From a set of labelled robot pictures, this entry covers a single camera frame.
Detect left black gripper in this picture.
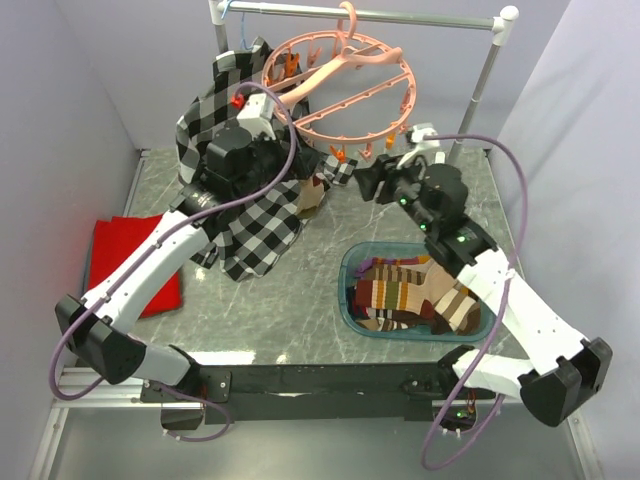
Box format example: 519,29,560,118
234,125,325,200

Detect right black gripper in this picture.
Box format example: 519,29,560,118
353,150,438,234

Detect beige striped sock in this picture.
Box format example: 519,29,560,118
355,280,435,318
295,173,328,219

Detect pink round clip hanger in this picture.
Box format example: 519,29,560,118
261,1,417,160

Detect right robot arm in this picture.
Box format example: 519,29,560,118
353,155,613,427

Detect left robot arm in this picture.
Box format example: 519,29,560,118
54,126,312,402

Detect teal plastic basket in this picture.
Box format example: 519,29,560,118
338,242,495,343

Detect black white checkered shirt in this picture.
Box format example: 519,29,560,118
176,37,357,281

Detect metal clothes rack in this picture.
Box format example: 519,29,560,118
209,1,519,134

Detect brown striped sock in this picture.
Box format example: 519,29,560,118
346,255,482,336

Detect red folded cloth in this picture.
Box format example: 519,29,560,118
87,213,184,320

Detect black base beam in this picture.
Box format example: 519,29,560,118
139,362,496,426

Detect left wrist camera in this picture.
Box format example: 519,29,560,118
231,93,276,140

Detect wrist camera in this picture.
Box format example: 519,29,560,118
397,122,441,169
231,93,276,140

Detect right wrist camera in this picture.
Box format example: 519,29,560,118
397,122,441,169

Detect blue wire hanger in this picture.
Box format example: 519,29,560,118
221,0,249,50

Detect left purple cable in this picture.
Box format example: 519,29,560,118
49,82,301,444

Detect purple cable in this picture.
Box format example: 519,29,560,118
419,132,529,471
49,82,301,444

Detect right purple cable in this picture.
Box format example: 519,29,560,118
419,132,529,471

